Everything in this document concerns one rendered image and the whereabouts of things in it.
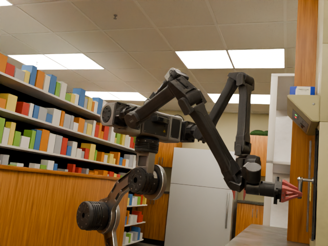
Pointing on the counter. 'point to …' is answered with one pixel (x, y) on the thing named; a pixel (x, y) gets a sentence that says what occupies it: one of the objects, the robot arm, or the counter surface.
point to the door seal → (316, 187)
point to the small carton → (302, 90)
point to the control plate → (299, 120)
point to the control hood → (305, 110)
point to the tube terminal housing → (321, 204)
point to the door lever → (302, 182)
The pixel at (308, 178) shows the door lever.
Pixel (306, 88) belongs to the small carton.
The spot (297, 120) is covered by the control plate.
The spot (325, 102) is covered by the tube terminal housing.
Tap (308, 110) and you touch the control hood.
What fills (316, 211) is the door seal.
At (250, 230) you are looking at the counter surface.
